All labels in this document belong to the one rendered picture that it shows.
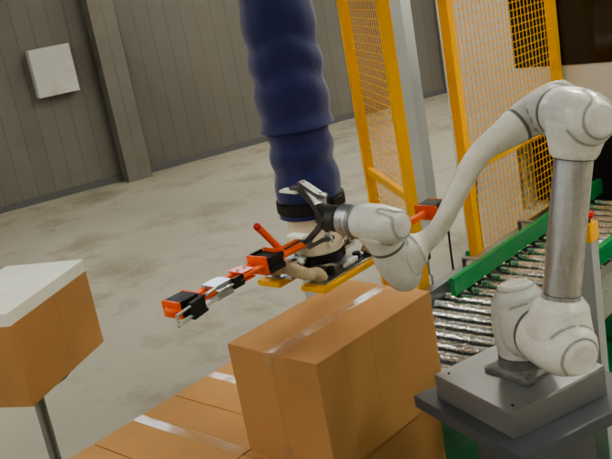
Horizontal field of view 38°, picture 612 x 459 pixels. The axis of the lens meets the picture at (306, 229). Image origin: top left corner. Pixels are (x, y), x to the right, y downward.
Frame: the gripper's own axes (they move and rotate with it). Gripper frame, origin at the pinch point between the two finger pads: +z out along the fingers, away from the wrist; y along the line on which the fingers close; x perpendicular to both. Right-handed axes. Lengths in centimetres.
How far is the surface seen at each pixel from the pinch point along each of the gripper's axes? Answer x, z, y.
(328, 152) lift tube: 28.8, 7.6, -10.0
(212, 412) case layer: 10, 68, 89
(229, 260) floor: 253, 333, 151
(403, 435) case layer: 33, -5, 90
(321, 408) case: -3, -4, 62
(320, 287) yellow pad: 11.8, 3.5, 28.5
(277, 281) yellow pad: 11.1, 21.6, 29.1
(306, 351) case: 2.5, 4.4, 46.6
